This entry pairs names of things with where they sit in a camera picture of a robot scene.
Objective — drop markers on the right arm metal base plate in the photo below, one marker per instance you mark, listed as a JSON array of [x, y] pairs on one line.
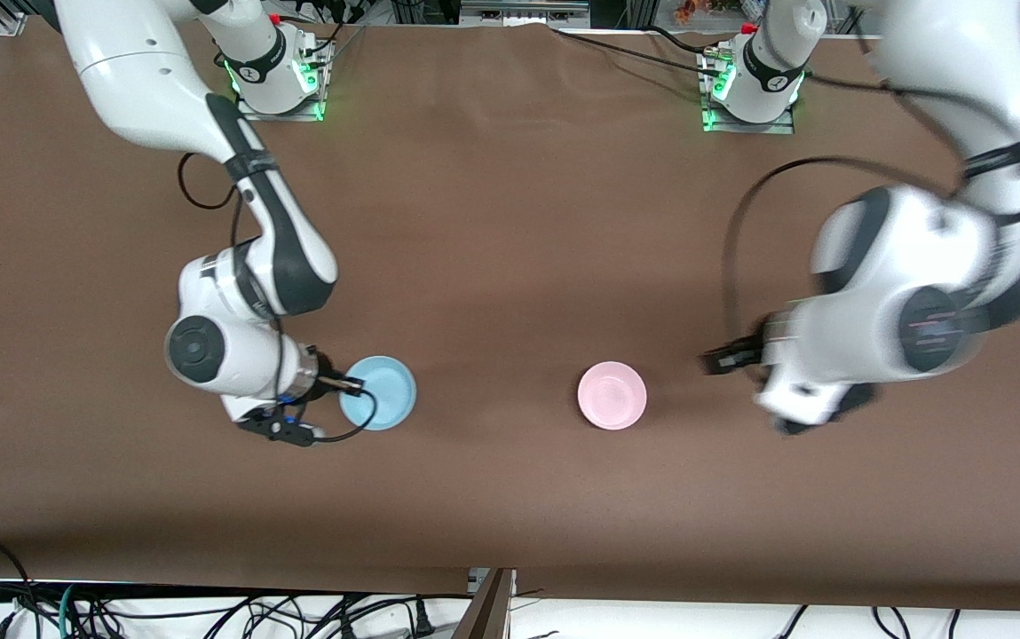
[[310, 111]]

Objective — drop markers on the aluminium frame structure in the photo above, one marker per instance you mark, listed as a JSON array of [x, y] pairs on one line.
[[523, 11]]

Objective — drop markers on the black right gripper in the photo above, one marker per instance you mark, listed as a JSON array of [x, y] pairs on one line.
[[325, 374]]

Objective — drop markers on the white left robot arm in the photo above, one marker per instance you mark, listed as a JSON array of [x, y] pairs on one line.
[[962, 71]]

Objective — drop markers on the pink bowl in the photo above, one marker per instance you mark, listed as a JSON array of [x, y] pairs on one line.
[[612, 396]]

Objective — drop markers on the aluminium corner profile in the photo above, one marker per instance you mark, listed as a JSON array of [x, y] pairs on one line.
[[11, 22]]

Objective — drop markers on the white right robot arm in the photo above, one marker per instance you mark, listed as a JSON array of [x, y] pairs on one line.
[[146, 80]]

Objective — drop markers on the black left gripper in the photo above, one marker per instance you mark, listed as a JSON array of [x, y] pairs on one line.
[[747, 349]]

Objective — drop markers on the metal post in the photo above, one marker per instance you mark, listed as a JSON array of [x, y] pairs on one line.
[[487, 612]]

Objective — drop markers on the blue bowl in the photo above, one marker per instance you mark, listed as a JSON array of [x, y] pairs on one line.
[[383, 393]]

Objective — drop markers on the orange background item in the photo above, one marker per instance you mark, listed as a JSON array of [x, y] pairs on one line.
[[705, 9]]

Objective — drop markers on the black power plug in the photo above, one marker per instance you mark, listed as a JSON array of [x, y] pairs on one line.
[[422, 619]]

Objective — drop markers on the brown table cloth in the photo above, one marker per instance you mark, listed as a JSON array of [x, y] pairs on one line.
[[474, 497]]

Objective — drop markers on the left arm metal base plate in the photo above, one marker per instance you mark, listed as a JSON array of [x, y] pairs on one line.
[[785, 127]]

